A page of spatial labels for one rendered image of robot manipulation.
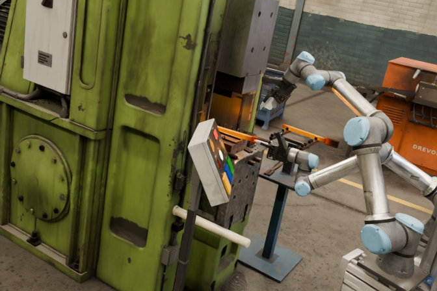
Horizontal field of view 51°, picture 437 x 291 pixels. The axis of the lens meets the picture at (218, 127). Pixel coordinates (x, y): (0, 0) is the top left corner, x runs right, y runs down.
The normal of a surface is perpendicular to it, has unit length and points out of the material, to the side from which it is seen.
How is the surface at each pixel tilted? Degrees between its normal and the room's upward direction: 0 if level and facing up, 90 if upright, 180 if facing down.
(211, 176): 90
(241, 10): 90
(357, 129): 83
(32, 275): 0
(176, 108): 89
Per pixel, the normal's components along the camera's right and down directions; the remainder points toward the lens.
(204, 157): -0.09, 0.29
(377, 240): -0.84, 0.15
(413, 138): -0.51, 0.18
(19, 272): 0.17, -0.94
